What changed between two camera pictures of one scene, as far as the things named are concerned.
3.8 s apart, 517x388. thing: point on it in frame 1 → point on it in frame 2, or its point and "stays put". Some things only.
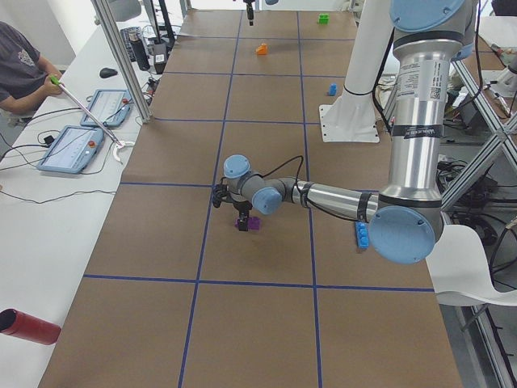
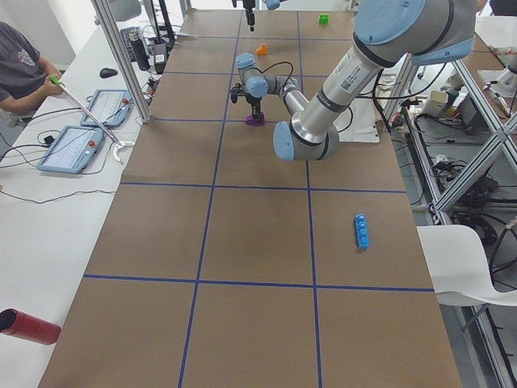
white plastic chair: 460,271 stays put
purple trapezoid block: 254,223 → 250,120
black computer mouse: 107,73 stays put
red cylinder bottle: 15,322 stays put
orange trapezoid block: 262,49 stays put
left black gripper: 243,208 → 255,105
